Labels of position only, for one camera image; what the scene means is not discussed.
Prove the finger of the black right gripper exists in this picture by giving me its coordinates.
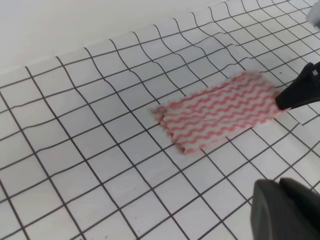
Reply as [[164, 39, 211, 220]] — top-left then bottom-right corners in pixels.
[[275, 62, 320, 110]]

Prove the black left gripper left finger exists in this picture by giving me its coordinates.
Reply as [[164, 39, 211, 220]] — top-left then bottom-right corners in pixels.
[[251, 178, 310, 240]]

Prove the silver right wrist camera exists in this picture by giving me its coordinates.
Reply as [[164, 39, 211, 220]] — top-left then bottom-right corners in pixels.
[[306, 2, 320, 29]]

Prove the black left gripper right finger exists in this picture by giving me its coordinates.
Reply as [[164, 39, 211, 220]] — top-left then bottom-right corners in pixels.
[[279, 178, 320, 240]]

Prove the pink wavy striped towel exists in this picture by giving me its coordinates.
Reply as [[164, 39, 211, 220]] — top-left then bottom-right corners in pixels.
[[150, 71, 283, 154]]

